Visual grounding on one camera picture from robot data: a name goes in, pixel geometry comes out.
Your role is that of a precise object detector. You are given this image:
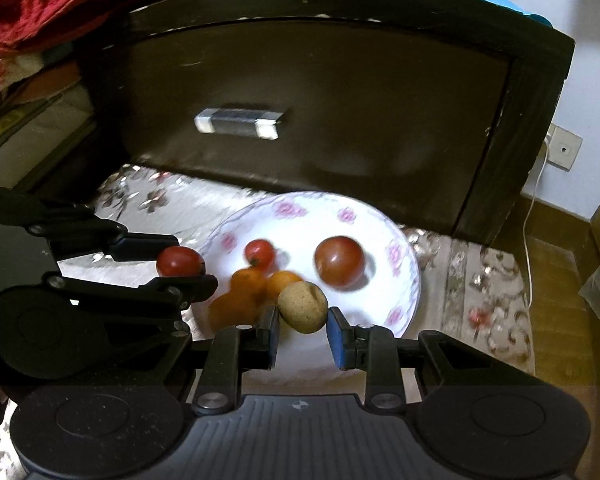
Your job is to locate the large dark red tomato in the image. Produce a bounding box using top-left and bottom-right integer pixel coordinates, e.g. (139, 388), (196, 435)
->
(314, 236), (365, 288)

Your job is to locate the floral embroidered table cloth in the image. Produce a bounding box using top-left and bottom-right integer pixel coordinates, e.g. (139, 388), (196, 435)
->
(0, 188), (559, 479)

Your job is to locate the orange tangerine front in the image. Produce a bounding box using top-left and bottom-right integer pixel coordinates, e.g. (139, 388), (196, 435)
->
(208, 292), (260, 333)

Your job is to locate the small red cherry tomato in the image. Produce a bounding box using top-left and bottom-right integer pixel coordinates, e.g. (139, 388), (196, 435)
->
(156, 246), (206, 278)

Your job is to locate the orange tangerine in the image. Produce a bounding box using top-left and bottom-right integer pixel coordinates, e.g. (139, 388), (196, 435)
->
(230, 266), (266, 304)
(265, 270), (303, 302)
(208, 292), (260, 333)

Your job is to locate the dark wooden nightstand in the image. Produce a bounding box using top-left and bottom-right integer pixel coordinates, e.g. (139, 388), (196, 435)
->
(80, 0), (574, 244)

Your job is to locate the white power cable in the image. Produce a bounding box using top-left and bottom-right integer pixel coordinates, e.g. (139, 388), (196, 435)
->
(521, 142), (552, 309)

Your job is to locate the greenish beige longan fruit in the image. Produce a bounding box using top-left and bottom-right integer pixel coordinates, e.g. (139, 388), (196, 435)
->
(277, 281), (328, 334)

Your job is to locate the white floral porcelain bowl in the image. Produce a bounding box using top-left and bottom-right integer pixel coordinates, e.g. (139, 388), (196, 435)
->
(200, 192), (420, 337)

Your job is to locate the white wall socket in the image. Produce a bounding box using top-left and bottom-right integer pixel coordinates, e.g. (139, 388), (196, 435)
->
(546, 124), (582, 171)

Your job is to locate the stacked folded bedding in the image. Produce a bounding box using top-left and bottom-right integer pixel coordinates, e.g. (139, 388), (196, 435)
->
(0, 52), (93, 188)

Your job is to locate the silver drawer handle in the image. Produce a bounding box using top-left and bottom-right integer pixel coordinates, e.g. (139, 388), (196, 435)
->
(194, 108), (283, 141)

